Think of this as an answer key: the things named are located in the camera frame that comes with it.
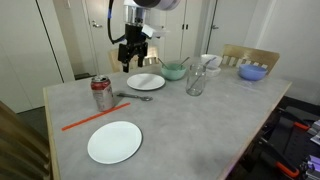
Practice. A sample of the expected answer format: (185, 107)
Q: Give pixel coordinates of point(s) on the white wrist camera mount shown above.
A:
(153, 31)

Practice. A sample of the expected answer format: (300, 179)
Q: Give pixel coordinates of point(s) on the white double closet doors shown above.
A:
(173, 45)

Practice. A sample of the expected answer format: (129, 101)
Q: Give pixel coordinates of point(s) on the black closet door pull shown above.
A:
(186, 26)
(183, 26)

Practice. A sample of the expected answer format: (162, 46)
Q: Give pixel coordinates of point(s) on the white door with lever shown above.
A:
(96, 50)
(233, 26)

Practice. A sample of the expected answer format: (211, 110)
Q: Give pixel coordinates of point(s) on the clear glass jar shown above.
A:
(196, 85)

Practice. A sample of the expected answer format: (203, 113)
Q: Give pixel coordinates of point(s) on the short aluminium extrusion block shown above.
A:
(313, 166)

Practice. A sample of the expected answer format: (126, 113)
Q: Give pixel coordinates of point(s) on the orange straw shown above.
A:
(96, 116)

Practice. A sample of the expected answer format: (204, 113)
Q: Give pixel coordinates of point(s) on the red soda can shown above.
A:
(102, 95)

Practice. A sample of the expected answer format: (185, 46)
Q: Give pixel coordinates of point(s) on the white round plate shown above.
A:
(145, 81)
(114, 142)

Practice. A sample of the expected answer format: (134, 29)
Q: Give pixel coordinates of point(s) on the long aluminium extrusion rail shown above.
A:
(316, 128)

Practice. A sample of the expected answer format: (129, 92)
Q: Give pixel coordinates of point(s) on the white closet door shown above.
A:
(20, 50)

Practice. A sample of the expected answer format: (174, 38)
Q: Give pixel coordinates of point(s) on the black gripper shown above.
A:
(135, 33)

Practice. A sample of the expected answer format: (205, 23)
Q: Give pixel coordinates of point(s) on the silver fork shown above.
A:
(211, 60)

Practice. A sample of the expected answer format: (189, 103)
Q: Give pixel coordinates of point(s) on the black perforated mounting board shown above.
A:
(293, 146)

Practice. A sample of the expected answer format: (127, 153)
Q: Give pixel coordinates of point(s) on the blue bowl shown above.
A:
(252, 74)

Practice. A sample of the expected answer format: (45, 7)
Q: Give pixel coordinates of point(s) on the green bowl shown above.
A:
(173, 74)

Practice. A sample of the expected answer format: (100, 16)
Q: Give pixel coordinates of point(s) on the silver utensil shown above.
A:
(183, 62)
(162, 62)

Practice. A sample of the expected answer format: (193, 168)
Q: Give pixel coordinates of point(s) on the white bowl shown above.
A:
(218, 63)

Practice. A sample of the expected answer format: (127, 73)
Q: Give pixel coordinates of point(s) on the silver spoon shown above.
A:
(133, 96)

